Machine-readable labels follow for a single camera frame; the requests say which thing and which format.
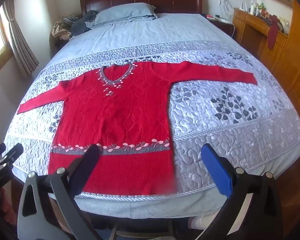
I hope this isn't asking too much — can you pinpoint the dark clothes pile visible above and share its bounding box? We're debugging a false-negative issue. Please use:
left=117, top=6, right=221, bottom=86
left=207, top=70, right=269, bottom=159
left=62, top=10, right=97, bottom=37

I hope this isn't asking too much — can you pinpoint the beige window curtain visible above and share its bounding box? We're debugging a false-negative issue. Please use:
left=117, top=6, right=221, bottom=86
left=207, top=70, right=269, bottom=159
left=2, top=0, right=39, bottom=76

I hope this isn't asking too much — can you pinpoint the wooden desk cabinet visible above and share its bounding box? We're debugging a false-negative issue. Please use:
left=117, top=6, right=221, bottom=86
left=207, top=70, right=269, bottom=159
left=233, top=1, right=300, bottom=116

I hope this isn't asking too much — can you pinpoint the floral quilted bedspread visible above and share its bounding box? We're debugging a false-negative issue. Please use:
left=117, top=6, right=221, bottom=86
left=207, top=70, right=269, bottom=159
left=5, top=14, right=300, bottom=219

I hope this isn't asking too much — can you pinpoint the dark red hanging cloth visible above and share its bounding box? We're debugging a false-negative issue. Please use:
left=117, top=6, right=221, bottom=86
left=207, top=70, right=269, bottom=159
left=267, top=15, right=280, bottom=50

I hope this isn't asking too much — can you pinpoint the wooden nightstand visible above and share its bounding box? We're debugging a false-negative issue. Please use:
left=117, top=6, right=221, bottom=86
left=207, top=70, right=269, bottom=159
left=205, top=15, right=235, bottom=37

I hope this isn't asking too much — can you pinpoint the blue-grey pillow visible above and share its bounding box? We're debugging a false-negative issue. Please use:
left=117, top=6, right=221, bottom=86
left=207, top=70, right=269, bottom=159
left=85, top=3, right=157, bottom=29

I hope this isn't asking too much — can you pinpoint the brown patterned bag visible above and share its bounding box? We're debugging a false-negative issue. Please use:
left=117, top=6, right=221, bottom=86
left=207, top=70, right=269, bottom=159
left=51, top=21, right=71, bottom=41

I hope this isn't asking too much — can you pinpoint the red knitted sweater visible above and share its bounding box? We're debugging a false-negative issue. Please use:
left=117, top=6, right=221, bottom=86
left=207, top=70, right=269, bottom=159
left=18, top=61, right=257, bottom=196

